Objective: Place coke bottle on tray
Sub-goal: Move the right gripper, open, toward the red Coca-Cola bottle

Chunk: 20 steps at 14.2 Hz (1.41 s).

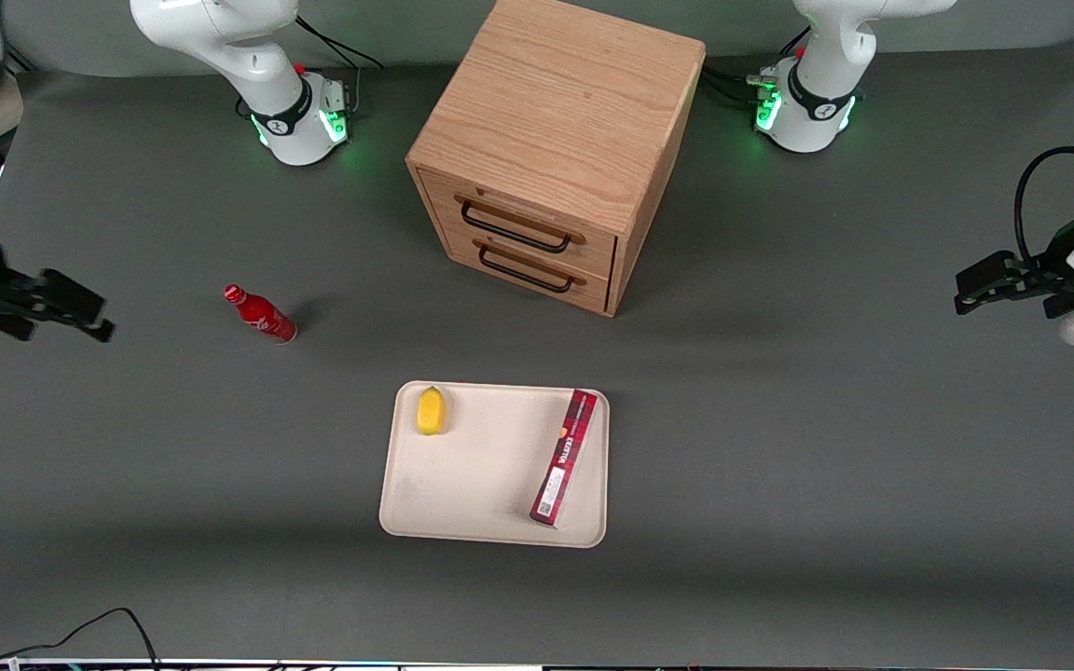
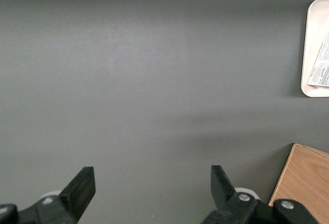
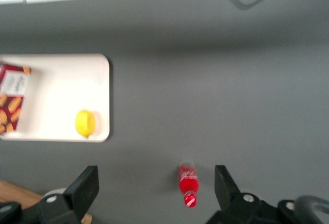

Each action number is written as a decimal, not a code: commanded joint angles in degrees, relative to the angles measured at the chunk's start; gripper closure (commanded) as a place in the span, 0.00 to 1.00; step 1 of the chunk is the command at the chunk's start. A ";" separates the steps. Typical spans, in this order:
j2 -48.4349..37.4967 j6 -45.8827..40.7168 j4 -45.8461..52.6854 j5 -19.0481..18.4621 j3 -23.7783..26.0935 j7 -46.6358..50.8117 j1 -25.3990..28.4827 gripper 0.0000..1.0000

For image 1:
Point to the oak wooden drawer cabinet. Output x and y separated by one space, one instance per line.
565 102

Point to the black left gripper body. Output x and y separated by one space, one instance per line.
1053 267

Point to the beige plastic tray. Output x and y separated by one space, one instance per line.
490 475

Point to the yellow lemon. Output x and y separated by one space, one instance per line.
431 412

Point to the red cookie box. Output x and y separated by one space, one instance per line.
563 461

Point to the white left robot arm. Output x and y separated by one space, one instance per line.
826 56

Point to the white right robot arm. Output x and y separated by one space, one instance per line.
257 56

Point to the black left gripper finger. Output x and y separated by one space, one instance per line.
977 300
984 270

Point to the wooden drawer front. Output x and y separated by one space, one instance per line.
593 250
462 247

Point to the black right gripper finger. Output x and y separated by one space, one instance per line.
71 294
99 330

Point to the red coke bottle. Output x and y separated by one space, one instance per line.
265 317

